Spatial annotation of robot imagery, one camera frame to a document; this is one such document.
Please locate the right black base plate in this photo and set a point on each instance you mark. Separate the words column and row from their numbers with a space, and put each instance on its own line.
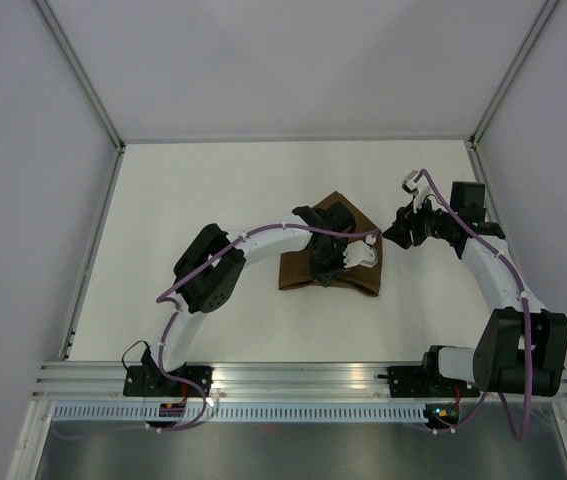
column 411, row 381

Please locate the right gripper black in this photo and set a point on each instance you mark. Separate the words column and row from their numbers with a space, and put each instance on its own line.
column 406, row 220

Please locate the aluminium front rail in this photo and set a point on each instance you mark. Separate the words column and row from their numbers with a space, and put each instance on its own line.
column 91, row 380

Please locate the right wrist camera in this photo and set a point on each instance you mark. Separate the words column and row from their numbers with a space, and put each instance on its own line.
column 417, row 185

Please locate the brown cloth napkin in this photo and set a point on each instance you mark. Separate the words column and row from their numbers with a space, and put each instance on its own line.
column 294, row 270

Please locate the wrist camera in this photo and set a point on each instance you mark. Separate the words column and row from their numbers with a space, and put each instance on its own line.
column 361, row 253
column 417, row 185

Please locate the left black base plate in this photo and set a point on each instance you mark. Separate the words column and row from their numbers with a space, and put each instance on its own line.
column 140, row 384

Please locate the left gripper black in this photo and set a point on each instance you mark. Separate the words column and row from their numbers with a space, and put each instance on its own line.
column 325, row 277

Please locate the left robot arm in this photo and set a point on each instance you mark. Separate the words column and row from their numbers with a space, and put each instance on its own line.
column 206, row 276

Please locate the white slotted cable duct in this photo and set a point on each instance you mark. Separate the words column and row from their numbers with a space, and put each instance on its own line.
column 244, row 412

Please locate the aluminium frame post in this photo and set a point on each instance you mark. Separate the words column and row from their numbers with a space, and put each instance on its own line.
column 62, row 42
column 533, row 35

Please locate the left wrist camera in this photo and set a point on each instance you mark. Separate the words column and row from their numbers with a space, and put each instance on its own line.
column 361, row 253

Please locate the right aluminium frame post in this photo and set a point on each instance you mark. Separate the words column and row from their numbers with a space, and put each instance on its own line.
column 533, row 35

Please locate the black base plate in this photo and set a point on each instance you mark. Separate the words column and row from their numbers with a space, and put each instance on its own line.
column 140, row 384
column 411, row 381

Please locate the left aluminium frame post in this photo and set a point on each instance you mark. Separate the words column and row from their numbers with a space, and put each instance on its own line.
column 62, row 42

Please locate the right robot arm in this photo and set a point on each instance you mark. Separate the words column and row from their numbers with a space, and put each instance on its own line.
column 523, row 347

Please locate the right side aluminium rail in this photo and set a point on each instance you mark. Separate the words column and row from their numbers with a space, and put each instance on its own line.
column 490, row 261

